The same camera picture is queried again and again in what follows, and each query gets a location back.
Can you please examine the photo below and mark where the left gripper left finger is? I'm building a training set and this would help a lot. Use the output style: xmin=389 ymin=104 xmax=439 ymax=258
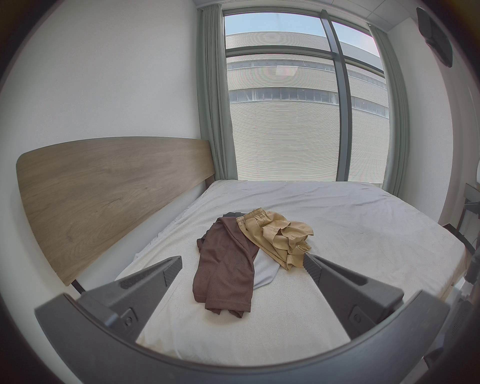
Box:
xmin=79 ymin=256 xmax=184 ymax=343

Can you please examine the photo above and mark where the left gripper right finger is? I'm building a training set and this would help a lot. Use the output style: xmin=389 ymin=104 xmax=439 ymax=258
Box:
xmin=302 ymin=253 xmax=405 ymax=340

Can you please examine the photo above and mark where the bed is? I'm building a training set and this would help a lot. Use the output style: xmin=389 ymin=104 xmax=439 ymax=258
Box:
xmin=16 ymin=136 xmax=472 ymax=367

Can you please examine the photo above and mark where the brown garment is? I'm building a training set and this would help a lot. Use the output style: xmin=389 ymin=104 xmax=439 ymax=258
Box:
xmin=192 ymin=217 xmax=260 ymax=320

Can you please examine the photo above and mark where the pale grey garment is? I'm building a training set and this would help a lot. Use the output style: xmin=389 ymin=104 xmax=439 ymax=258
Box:
xmin=252 ymin=249 xmax=281 ymax=292

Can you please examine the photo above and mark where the tan garment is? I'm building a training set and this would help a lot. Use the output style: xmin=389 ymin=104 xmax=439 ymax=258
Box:
xmin=236 ymin=208 xmax=315 ymax=272

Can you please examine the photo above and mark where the window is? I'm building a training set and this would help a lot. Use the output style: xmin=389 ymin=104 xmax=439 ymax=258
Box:
xmin=223 ymin=9 xmax=391 ymax=185

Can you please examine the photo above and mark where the grey-green curtain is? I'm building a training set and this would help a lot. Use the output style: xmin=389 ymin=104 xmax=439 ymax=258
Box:
xmin=196 ymin=5 xmax=239 ymax=181
xmin=369 ymin=24 xmax=410 ymax=196

